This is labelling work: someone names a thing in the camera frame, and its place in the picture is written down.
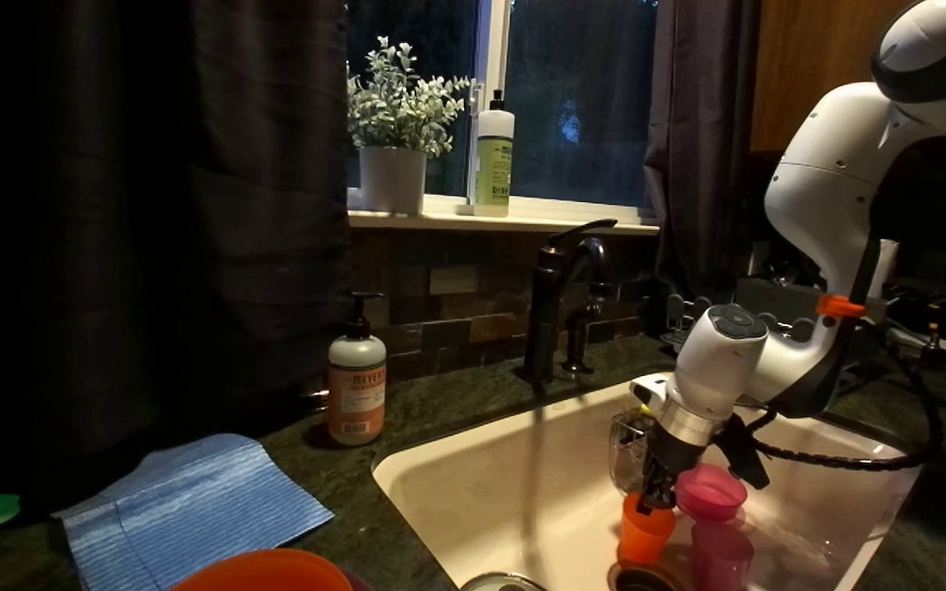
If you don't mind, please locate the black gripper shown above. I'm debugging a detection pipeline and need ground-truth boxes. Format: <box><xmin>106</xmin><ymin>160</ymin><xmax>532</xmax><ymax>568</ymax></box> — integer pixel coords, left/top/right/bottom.
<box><xmin>638</xmin><ymin>409</ymin><xmax>768</xmax><ymax>513</ymax></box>

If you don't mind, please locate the orange plastic cup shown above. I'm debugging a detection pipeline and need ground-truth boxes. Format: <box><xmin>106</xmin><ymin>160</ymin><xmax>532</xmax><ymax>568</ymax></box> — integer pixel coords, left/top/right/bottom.
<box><xmin>616</xmin><ymin>493</ymin><xmax>675</xmax><ymax>568</ymax></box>

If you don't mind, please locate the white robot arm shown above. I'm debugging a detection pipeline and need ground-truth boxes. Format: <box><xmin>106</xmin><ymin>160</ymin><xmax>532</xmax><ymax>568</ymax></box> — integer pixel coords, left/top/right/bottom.
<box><xmin>640</xmin><ymin>0</ymin><xmax>946</xmax><ymax>509</ymax></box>

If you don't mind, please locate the large pink cup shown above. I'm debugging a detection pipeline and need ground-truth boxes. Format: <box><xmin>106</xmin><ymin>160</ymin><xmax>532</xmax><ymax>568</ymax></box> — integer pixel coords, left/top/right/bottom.
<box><xmin>675</xmin><ymin>467</ymin><xmax>746</xmax><ymax>523</ymax></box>

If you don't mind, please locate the small pink cup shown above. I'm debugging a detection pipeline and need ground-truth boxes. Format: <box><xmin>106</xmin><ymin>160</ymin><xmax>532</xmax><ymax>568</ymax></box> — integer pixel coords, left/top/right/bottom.
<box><xmin>694</xmin><ymin>523</ymin><xmax>751</xmax><ymax>591</ymax></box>

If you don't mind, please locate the black sink drain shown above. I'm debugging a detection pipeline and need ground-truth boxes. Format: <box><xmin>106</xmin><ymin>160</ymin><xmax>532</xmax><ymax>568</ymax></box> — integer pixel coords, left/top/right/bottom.
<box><xmin>609</xmin><ymin>565</ymin><xmax>681</xmax><ymax>591</ymax></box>

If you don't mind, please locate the white kitchen sink basin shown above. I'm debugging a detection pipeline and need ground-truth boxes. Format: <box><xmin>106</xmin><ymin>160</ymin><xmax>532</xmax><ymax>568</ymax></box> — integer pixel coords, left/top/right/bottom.
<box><xmin>374</xmin><ymin>376</ymin><xmax>915</xmax><ymax>591</ymax></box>

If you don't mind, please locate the dark bronze faucet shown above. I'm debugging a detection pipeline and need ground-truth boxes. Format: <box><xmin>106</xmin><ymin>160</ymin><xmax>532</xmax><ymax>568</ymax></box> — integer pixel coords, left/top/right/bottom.
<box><xmin>520</xmin><ymin>221</ymin><xmax>615</xmax><ymax>393</ymax></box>

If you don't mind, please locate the orange label soap dispenser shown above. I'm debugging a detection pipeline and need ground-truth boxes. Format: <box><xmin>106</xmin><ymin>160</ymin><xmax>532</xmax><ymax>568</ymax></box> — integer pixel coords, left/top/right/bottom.
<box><xmin>324</xmin><ymin>294</ymin><xmax>387</xmax><ymax>448</ymax></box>

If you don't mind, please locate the green dish soap bottle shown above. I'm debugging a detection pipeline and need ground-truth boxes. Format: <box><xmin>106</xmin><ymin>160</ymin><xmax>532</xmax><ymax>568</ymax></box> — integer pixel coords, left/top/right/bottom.
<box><xmin>467</xmin><ymin>92</ymin><xmax>517</xmax><ymax>216</ymax></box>

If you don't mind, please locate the orange bowl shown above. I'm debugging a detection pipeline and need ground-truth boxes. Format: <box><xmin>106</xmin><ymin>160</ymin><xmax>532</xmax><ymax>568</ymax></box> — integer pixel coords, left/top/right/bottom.
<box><xmin>173</xmin><ymin>550</ymin><xmax>356</xmax><ymax>591</ymax></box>

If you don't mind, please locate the white potted plant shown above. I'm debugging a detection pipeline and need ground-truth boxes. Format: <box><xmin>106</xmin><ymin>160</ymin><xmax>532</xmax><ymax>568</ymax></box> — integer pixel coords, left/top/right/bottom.
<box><xmin>346</xmin><ymin>35</ymin><xmax>476</xmax><ymax>216</ymax></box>

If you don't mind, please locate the blue dish cloth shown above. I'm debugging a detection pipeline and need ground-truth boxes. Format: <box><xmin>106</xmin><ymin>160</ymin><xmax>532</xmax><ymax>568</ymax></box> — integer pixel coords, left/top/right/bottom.
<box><xmin>59</xmin><ymin>433</ymin><xmax>332</xmax><ymax>591</ymax></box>

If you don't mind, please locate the dark curtain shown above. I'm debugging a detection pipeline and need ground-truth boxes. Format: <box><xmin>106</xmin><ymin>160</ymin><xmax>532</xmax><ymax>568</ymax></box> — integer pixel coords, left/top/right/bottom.
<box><xmin>0</xmin><ymin>0</ymin><xmax>348</xmax><ymax>464</ymax></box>

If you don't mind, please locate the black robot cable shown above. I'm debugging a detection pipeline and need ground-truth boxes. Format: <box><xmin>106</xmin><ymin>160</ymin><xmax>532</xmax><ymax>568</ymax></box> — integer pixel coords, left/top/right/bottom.
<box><xmin>746</xmin><ymin>322</ymin><xmax>946</xmax><ymax>476</ymax></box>

